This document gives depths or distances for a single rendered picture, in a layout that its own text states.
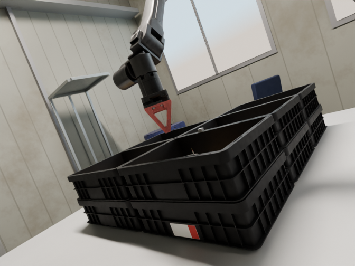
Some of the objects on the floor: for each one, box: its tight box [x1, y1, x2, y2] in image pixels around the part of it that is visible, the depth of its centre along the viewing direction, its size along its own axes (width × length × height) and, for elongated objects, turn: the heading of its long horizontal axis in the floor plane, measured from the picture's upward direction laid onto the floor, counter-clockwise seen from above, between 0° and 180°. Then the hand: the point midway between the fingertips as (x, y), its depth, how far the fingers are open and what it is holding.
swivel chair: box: [251, 75, 283, 100], centre depth 257 cm, size 58×56×101 cm
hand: (166, 129), depth 61 cm, fingers open, 6 cm apart
